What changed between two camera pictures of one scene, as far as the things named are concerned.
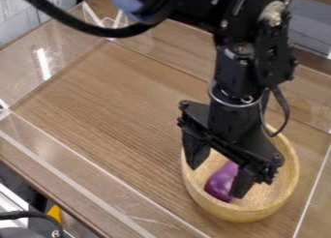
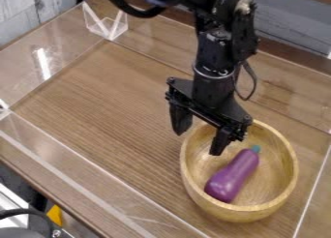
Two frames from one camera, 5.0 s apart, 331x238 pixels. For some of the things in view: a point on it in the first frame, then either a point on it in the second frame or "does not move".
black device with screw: x=41 y=227 does not move
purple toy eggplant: x=220 y=185 does not move
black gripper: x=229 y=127 -> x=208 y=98
